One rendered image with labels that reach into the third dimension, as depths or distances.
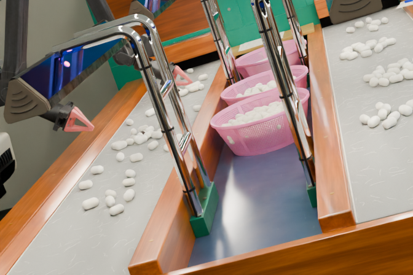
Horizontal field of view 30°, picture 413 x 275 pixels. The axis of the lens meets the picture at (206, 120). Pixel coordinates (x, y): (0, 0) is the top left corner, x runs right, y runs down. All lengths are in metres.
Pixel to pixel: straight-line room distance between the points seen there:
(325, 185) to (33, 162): 3.16
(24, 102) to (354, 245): 0.58
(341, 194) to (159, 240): 0.32
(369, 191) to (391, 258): 0.15
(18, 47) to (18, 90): 0.93
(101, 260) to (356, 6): 0.64
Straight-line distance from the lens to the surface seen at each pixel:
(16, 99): 1.31
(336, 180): 1.36
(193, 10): 3.01
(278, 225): 1.48
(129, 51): 2.66
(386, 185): 1.35
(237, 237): 1.49
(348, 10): 1.20
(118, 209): 1.64
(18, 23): 2.23
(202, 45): 2.95
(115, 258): 1.42
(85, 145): 2.27
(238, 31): 2.99
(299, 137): 1.47
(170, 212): 1.47
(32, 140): 4.33
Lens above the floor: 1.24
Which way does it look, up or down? 13 degrees down
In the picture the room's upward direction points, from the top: 19 degrees counter-clockwise
